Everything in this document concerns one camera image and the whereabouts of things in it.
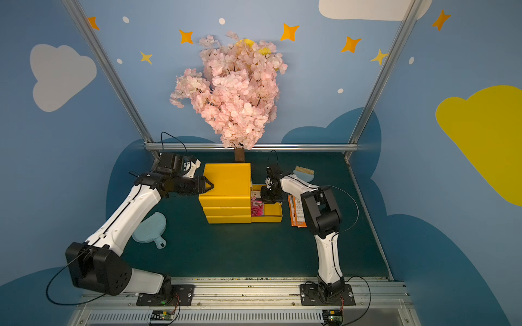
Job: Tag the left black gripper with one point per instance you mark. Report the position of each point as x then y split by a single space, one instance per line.
200 185

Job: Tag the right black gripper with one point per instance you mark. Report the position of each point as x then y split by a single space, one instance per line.
268 193

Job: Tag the yellow bottom drawer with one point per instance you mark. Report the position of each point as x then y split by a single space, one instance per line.
273 212

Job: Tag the yellow drawer cabinet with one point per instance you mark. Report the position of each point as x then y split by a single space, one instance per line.
229 202

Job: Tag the orange flower seed bag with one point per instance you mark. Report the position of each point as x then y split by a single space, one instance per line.
290 205

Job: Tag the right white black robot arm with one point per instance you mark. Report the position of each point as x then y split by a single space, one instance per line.
323 219

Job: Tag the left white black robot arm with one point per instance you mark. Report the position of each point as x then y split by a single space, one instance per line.
96 264

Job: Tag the light blue hand brush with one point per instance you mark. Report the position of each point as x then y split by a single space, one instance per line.
305 174

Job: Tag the light blue dustpan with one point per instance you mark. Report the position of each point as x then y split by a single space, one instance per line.
151 230

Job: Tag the pink blossom artificial tree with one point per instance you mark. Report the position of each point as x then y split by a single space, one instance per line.
237 90

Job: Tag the right circuit board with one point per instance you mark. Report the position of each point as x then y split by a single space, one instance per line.
332 318

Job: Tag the circuit board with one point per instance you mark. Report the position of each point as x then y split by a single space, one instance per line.
332 318
162 316

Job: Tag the left circuit board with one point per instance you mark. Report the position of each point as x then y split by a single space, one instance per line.
162 316

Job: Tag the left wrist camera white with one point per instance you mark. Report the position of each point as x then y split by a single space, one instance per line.
191 167

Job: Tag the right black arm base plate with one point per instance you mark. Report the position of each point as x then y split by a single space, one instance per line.
312 295

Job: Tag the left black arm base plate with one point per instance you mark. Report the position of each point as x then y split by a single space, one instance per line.
181 295

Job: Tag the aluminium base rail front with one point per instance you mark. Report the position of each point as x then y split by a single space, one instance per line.
256 301

